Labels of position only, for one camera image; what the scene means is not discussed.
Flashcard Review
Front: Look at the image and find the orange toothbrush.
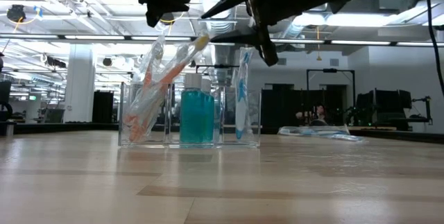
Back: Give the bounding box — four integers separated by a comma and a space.
123, 36, 167, 142
130, 33, 211, 144

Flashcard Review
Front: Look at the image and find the blue mouthwash bottle white cap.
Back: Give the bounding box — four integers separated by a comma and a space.
200, 78, 216, 144
179, 74, 206, 144

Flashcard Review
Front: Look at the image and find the clear acrylic three-compartment organizer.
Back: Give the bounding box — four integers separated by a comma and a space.
117, 81, 262, 148

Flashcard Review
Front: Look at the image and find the long ceiling light strip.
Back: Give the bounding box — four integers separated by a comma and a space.
0, 33, 444, 47

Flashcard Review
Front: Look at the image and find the person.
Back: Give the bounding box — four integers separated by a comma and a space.
295, 103, 329, 127

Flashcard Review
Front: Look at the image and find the white pillar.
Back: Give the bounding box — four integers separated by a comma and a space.
65, 45, 96, 123

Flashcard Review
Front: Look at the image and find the black cabinet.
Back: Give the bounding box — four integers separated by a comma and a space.
92, 90, 114, 124

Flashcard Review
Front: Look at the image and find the dark desk equipment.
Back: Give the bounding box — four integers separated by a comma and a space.
0, 80, 14, 123

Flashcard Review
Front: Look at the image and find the ribbed silver ventilation duct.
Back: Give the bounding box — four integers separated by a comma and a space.
197, 0, 240, 79

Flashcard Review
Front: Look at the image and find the black ceiling device yellow cable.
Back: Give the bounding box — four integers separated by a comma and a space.
159, 11, 187, 26
6, 4, 39, 26

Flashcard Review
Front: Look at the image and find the black gantry frame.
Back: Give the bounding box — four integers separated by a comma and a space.
306, 68, 357, 128
195, 64, 241, 81

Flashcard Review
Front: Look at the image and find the yellow hanging cord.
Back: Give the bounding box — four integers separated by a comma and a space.
315, 26, 322, 62

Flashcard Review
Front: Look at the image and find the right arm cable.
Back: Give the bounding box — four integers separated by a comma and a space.
420, 0, 444, 97

